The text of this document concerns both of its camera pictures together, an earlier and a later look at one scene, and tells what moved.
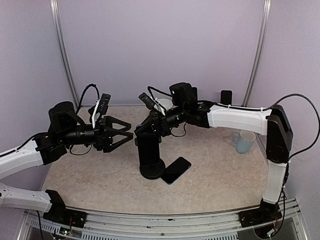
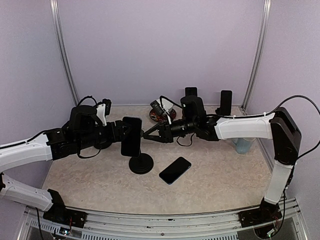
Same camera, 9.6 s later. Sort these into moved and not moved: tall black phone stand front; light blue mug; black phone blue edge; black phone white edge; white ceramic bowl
Moved: black phone white edge; tall black phone stand front
Not moved: black phone blue edge; white ceramic bowl; light blue mug
